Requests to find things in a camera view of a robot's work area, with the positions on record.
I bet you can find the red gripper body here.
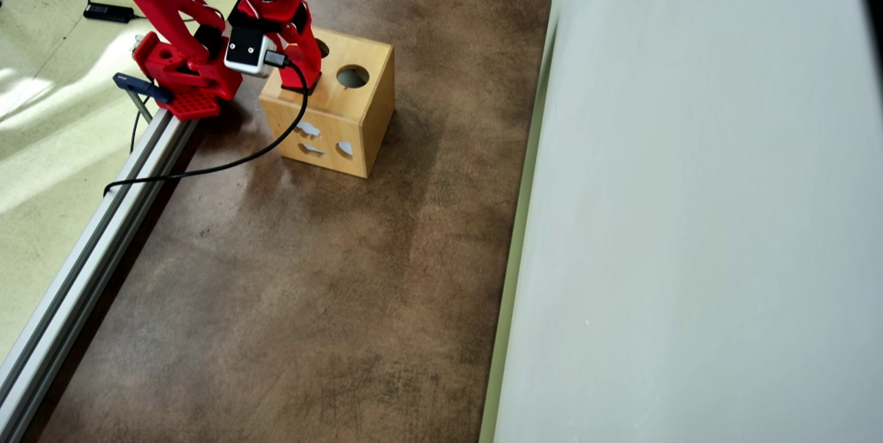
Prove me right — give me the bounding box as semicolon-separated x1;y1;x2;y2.
228;0;310;45

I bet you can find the wooden shape sorter box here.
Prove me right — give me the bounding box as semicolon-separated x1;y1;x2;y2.
259;27;397;179

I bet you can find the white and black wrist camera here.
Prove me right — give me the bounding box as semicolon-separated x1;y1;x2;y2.
224;26;277;78

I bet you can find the black camera usb cable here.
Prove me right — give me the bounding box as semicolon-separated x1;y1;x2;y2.
102;51;310;197

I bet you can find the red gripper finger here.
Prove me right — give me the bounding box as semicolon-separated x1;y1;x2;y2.
297;15;324;92

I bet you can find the blue clamp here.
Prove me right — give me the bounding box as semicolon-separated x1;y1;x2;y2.
112;72;175;123

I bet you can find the black power adapter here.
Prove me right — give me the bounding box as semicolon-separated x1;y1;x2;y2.
83;3;135;23

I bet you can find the aluminium extrusion rail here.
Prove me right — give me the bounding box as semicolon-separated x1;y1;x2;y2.
0;106;201;443

